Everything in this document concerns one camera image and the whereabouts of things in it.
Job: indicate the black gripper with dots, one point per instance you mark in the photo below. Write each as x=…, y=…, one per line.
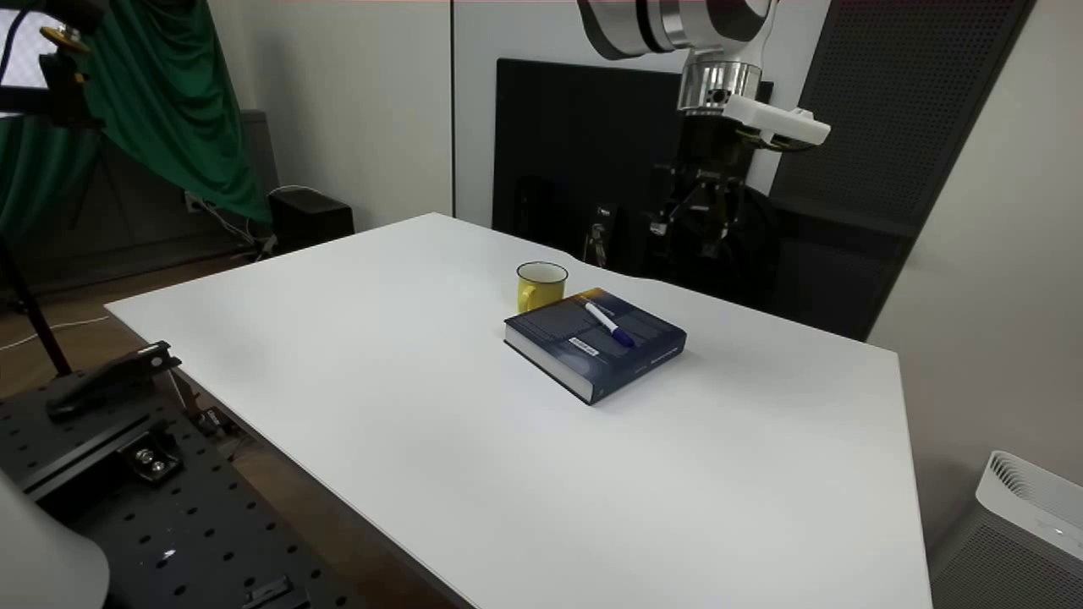
x=708, y=170

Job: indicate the blue and white marker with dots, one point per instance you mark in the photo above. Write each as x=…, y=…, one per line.
x=610, y=326

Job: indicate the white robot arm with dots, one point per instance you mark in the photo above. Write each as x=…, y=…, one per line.
x=721, y=41

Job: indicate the yellow enamel mug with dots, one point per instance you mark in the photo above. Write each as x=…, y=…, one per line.
x=540, y=280

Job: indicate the dark blue hardcover book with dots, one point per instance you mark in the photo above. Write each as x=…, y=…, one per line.
x=570, y=346

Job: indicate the black box speaker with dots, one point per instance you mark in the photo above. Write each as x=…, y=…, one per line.
x=306, y=218

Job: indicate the white bin with grey body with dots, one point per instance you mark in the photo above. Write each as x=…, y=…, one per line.
x=1017, y=543

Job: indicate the green curtain cloth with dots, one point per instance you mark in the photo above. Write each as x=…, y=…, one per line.
x=145, y=76

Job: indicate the black clamp on breadboard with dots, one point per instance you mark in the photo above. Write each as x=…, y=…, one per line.
x=110, y=380

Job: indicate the black perforated breadboard table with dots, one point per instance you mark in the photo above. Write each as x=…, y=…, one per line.
x=176, y=523

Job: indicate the black tripod stand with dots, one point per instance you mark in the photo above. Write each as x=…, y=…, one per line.
x=36, y=314

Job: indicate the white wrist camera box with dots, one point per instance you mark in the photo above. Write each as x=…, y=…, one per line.
x=791, y=123

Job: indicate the black panel leaning on wall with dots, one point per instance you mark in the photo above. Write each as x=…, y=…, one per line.
x=572, y=152

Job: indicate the dark grey wall panel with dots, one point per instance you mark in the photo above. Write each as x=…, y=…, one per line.
x=902, y=83

